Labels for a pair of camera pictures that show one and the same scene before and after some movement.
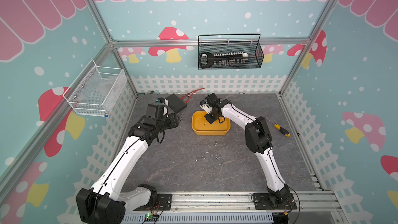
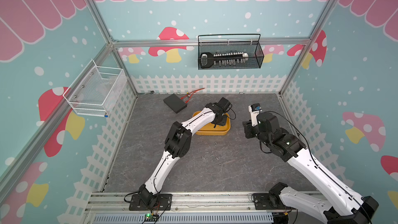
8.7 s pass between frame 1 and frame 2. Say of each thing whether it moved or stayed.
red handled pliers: stayed
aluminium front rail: stayed
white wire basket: stayed
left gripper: moved
